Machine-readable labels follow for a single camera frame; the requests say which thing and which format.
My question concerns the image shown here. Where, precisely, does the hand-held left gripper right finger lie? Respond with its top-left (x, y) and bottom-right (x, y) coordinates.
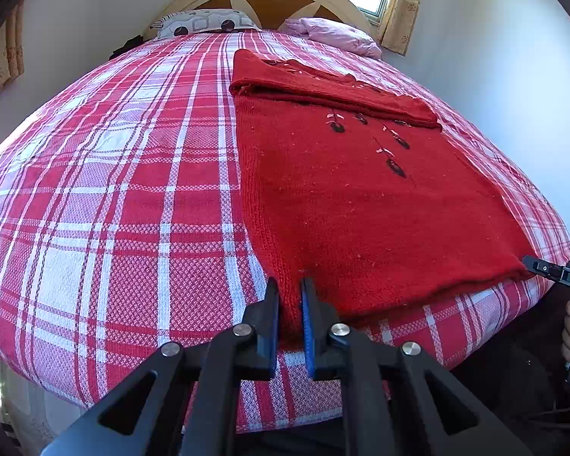
top-left (300, 278), bottom-right (533, 456)

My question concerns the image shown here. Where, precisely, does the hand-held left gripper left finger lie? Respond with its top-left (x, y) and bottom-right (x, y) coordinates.
top-left (43, 276), bottom-right (281, 456)

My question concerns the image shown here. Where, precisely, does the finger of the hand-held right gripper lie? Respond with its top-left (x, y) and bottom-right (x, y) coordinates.
top-left (522, 255), bottom-right (570, 291)

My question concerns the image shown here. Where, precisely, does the red knitted sweater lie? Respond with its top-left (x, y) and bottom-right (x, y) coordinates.
top-left (229, 49), bottom-right (535, 338)

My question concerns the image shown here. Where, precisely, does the dark clothes pile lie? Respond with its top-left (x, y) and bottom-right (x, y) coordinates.
top-left (109, 33), bottom-right (146, 58)

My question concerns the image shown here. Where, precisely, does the person's dark clothing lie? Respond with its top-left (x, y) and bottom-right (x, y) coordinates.
top-left (385, 261), bottom-right (570, 456)

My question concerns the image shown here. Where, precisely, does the red plaid bed sheet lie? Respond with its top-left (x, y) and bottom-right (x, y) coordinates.
top-left (0, 31), bottom-right (570, 433)

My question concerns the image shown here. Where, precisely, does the pink pillow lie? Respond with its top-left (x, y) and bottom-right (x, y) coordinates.
top-left (280, 17), bottom-right (383, 60)

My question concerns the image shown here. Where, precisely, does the narrow yellow curtain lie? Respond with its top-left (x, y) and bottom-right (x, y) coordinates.
top-left (376, 0), bottom-right (428, 56)

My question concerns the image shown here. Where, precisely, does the grey patterned pillow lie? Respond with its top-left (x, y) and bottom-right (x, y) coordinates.
top-left (151, 8), bottom-right (263, 39)

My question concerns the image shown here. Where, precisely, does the yellow side window curtain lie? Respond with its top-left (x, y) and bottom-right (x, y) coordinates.
top-left (0, 0), bottom-right (25, 105)

